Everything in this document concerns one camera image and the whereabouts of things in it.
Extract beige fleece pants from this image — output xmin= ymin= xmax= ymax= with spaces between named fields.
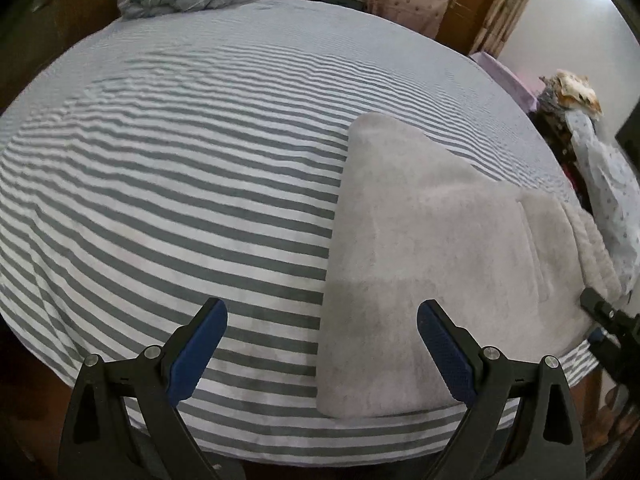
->
xmin=316 ymin=114 xmax=622 ymax=418

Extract pile of clothes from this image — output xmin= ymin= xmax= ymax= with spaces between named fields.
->
xmin=538 ymin=70 xmax=639 ymax=294

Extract grey white striped bedsheet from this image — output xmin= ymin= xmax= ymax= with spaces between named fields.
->
xmin=1 ymin=0 xmax=576 ymax=466

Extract brown wooden door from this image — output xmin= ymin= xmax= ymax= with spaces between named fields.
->
xmin=435 ymin=0 xmax=494 ymax=55

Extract dark wooden headboard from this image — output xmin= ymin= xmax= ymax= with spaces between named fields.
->
xmin=1 ymin=0 xmax=119 ymax=110

